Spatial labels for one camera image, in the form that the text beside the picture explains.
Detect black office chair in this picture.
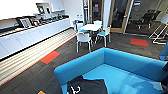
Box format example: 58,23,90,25
138,9,158,31

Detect white square table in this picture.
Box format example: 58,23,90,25
79,23,103,44

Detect blue sofa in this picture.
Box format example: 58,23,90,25
53,42,168,94

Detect wood framed glass door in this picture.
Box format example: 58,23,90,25
89,0,104,25
109,0,132,34

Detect white upper cabinet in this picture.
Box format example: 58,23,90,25
49,0,67,13

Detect dark wall screen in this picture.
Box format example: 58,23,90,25
35,3,47,15

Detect white hanger with black shirt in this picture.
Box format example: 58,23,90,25
68,83,83,94

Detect white kitchen counter cabinets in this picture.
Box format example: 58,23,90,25
0,18,73,61

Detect silver microwave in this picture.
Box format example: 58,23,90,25
17,17,33,30

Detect black t-shirt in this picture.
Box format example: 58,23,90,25
65,75,108,94

